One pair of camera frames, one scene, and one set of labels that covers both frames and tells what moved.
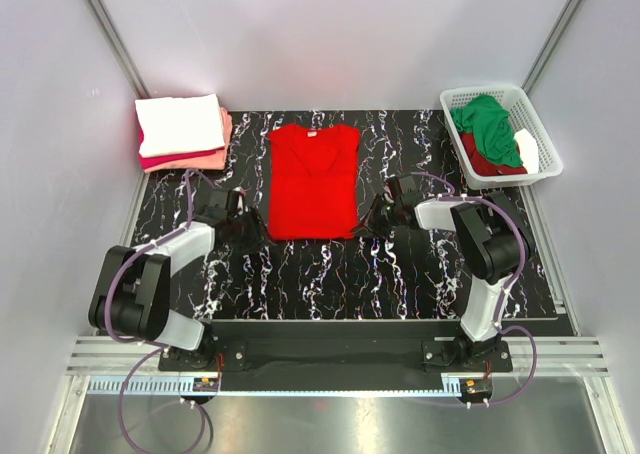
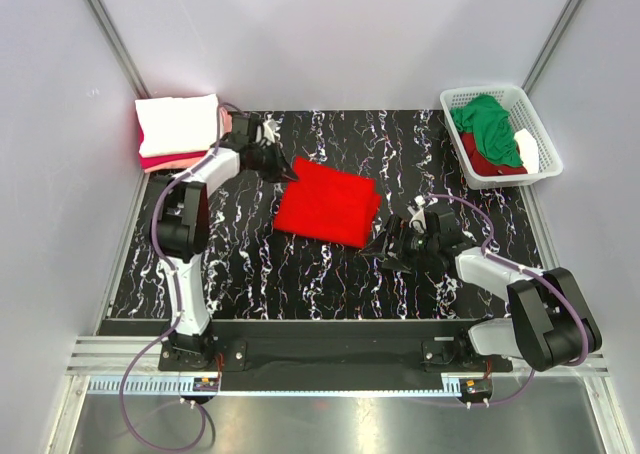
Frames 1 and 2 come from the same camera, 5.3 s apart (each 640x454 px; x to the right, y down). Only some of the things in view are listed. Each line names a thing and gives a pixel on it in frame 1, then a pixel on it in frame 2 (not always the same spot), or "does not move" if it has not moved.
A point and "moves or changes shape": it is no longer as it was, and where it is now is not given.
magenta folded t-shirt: x=148 y=162 does not move
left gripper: x=258 y=231 -> x=279 y=166
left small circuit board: x=205 y=384 does not move
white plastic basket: x=522 y=116 does not move
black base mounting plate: x=398 y=347 does not move
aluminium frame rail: x=557 y=356 does not move
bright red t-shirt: x=314 y=182 moves or changes shape
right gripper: x=370 y=222 -> x=399 y=229
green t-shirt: x=490 y=123 does not move
